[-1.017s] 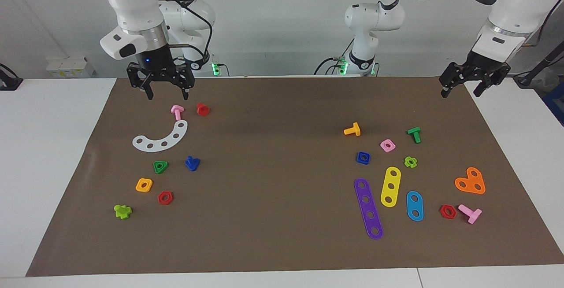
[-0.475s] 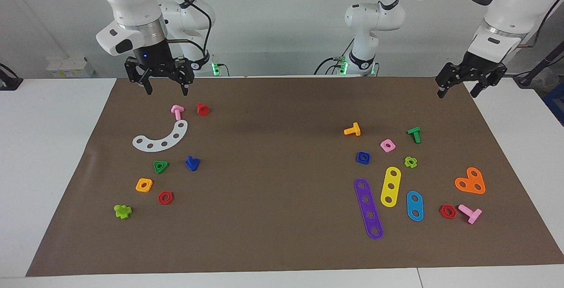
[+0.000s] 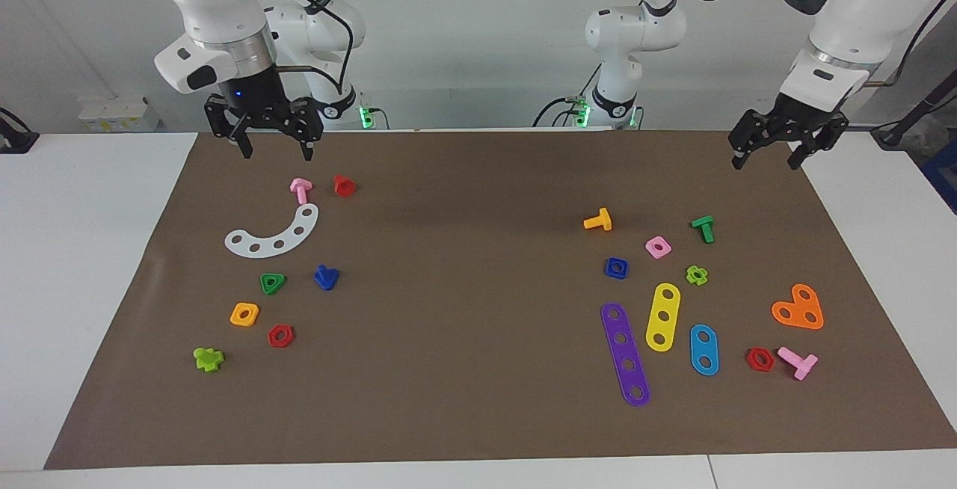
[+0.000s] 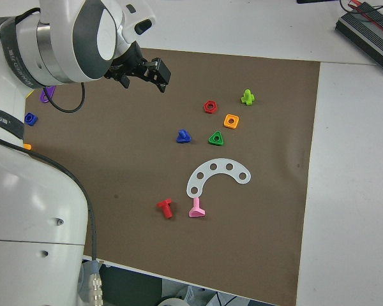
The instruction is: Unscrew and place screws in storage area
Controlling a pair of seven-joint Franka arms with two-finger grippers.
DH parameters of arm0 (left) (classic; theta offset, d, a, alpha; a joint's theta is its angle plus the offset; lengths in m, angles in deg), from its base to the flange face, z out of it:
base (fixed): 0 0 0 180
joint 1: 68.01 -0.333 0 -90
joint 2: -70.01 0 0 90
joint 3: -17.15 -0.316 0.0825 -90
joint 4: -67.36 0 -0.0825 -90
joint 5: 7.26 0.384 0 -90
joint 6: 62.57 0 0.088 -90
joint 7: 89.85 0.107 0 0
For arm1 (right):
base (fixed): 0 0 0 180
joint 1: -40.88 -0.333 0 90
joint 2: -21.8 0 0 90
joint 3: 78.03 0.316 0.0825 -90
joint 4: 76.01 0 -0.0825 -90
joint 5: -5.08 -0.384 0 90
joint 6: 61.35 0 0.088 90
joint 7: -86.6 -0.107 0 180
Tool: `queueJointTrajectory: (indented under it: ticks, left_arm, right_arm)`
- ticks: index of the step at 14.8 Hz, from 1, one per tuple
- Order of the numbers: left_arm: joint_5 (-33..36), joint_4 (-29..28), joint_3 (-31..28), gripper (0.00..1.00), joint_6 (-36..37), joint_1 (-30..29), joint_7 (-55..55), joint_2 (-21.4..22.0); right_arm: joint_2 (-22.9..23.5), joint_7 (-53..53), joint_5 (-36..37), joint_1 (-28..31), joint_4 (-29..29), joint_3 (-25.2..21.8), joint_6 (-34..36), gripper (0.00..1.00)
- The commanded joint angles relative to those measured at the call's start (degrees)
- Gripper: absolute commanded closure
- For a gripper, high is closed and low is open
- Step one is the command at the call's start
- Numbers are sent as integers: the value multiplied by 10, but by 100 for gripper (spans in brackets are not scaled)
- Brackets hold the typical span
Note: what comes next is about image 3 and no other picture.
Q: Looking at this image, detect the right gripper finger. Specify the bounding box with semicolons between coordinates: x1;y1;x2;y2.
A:
204;96;254;160
280;97;324;162

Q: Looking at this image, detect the orange three-hole corner plate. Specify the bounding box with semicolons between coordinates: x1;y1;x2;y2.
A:
771;283;825;330

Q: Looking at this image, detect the black left base cable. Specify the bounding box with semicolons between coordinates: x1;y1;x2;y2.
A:
532;63;603;128

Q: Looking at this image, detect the blue two-hole plate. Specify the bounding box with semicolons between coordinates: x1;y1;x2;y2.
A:
689;324;720;377

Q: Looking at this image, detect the brown table mat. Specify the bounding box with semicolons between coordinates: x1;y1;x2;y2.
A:
43;129;957;470

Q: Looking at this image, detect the yellow three-hole plate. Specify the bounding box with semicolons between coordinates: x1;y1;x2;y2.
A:
645;283;682;353

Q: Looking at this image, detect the black stand pole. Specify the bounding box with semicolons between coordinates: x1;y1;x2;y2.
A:
871;67;957;150

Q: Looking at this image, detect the black device on table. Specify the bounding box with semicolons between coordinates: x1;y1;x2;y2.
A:
0;108;40;155

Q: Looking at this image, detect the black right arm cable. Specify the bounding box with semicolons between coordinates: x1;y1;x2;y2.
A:
273;0;356;95

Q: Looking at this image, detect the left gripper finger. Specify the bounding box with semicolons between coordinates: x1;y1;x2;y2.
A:
787;114;851;170
729;109;782;170

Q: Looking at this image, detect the white curved five-hole plate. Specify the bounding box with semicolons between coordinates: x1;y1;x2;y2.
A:
224;203;320;259

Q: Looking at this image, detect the purple four-hole plate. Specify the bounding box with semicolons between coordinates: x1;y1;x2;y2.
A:
600;302;651;408

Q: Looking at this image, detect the white cardboard box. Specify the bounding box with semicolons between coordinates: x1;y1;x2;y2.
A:
79;95;164;132

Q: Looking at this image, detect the blue crate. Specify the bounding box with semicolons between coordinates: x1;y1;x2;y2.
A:
921;141;957;213

